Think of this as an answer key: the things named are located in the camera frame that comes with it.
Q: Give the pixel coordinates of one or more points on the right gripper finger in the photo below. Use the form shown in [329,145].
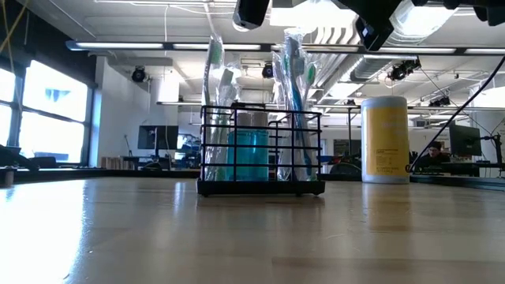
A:
[376,33]

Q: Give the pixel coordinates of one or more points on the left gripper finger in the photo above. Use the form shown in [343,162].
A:
[250,12]

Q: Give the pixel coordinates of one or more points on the blue-green toothbrush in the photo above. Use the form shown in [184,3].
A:
[298,102]

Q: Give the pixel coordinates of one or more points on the teal mouthwash bottle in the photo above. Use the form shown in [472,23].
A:
[240,155]
[261,155]

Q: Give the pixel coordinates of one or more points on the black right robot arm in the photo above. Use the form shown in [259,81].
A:
[491,15]

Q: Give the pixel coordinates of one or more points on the black ceiling spotlight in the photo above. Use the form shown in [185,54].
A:
[402,70]
[268,71]
[138,75]
[440,102]

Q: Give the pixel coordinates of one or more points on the long ceiling light bar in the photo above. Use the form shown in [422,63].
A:
[426,50]
[118,45]

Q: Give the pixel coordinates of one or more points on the bright ceiling light panel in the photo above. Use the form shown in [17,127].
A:
[315,17]

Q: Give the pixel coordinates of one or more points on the black vertical pole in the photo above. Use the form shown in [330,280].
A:
[349,134]

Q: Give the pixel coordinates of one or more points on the yellow wipes canister white lid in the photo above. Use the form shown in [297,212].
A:
[384,138]

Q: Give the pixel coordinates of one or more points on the person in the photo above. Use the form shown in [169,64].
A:
[434,158]

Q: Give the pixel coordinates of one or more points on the black computer monitor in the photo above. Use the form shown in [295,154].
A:
[158,137]
[464,140]

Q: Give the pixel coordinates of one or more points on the black office chair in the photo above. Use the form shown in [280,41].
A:
[345,169]

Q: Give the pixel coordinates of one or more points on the blue workshop machine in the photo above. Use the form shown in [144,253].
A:
[191,152]

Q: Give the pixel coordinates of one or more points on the black office desk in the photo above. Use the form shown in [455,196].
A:
[465,167]

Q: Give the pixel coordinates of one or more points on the wooden block stack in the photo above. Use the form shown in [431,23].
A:
[114,163]

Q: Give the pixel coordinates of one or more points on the large bright window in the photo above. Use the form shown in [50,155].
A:
[51,118]

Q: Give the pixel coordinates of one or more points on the silver ventilation duct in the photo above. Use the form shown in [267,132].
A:
[367,69]

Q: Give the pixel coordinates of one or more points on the black aluminium table frame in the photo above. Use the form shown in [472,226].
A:
[79,173]

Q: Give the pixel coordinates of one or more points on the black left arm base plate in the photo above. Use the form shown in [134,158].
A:
[17,158]

